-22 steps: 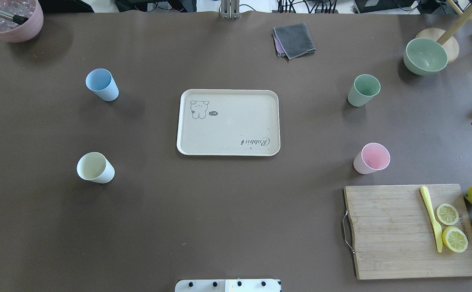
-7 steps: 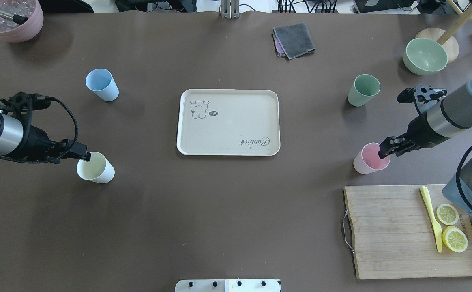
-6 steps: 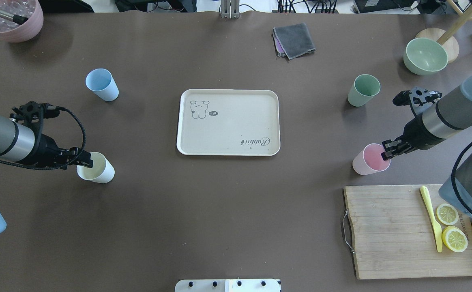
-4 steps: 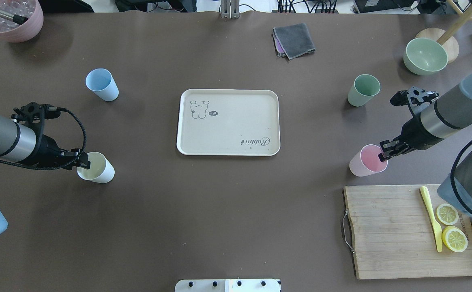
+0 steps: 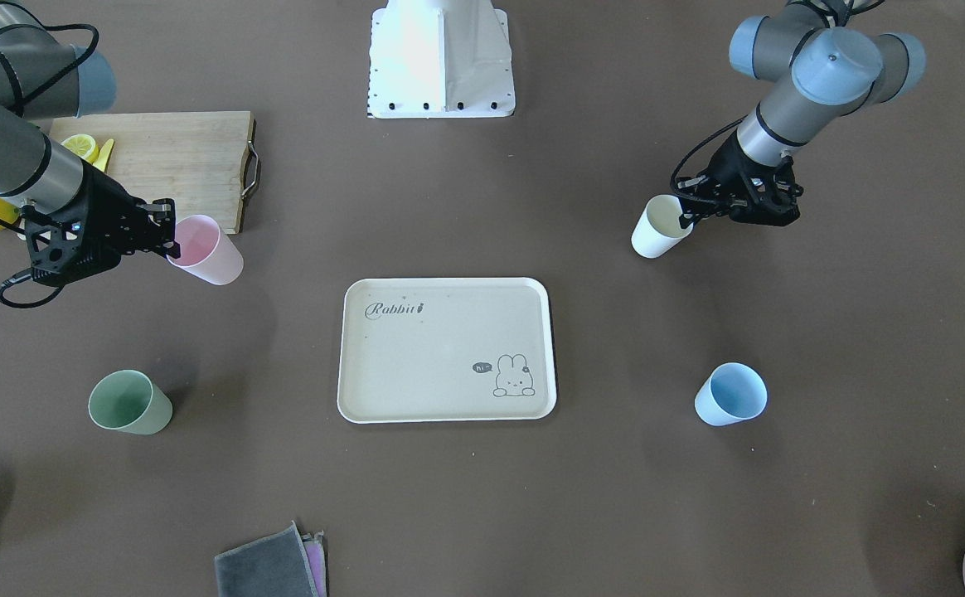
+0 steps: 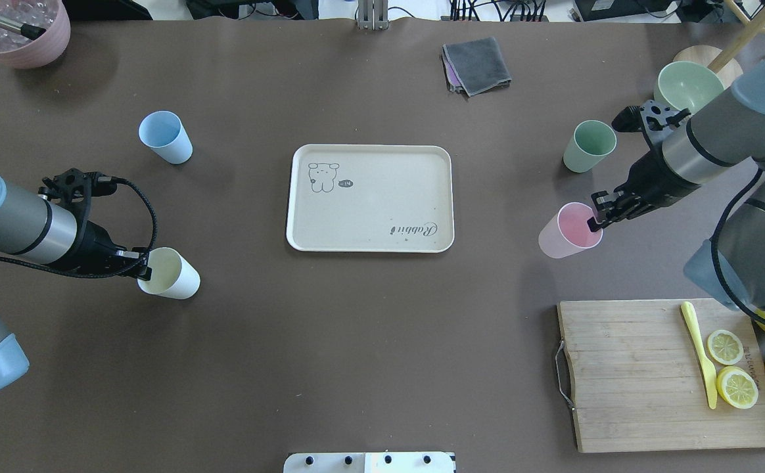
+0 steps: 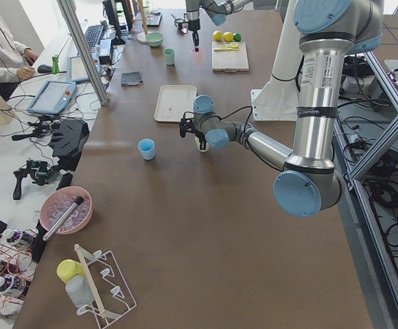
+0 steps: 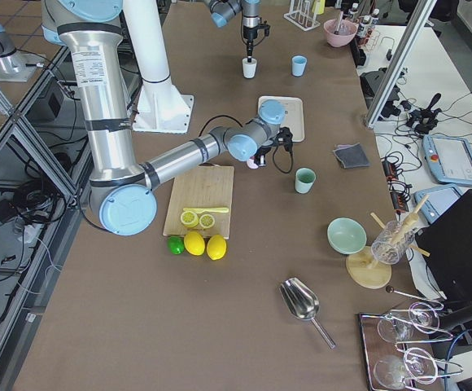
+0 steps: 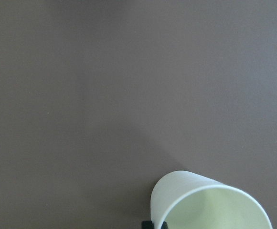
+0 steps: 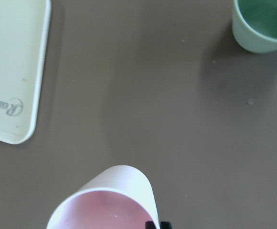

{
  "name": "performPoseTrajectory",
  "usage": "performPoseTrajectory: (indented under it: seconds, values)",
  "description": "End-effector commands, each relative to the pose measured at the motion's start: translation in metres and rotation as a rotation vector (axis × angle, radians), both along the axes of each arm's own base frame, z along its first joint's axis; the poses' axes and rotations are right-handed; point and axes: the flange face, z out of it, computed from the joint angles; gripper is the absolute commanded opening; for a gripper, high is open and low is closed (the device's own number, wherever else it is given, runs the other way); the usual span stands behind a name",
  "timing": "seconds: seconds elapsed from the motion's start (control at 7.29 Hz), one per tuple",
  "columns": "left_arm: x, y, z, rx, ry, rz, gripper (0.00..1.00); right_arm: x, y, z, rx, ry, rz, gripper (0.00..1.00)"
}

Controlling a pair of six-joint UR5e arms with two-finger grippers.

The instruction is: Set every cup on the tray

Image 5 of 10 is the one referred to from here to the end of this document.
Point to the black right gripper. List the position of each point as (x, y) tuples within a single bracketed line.
[(104, 205)]

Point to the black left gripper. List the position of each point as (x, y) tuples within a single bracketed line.
[(730, 168)]

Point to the cream plastic cup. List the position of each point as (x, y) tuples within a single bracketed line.
[(659, 227)]

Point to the pink plastic cup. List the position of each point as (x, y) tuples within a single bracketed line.
[(206, 251)]

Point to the green plastic cup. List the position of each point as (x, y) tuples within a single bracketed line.
[(128, 401)]

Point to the blue plastic cup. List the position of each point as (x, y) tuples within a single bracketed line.
[(733, 393)]

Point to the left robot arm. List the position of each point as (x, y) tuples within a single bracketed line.
[(820, 70)]

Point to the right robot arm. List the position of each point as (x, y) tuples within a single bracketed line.
[(40, 78)]

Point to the cream rabbit tray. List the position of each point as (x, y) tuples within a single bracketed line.
[(446, 349)]

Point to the wooden cutting board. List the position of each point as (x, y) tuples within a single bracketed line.
[(205, 161)]

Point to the yellow plastic knife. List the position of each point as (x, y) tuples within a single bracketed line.
[(101, 161)]

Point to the lemon half slice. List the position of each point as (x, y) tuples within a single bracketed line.
[(83, 145)]

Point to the pink cloth under grey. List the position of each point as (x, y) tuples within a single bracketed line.
[(315, 551)]

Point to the white camera stand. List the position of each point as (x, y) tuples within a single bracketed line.
[(440, 60)]

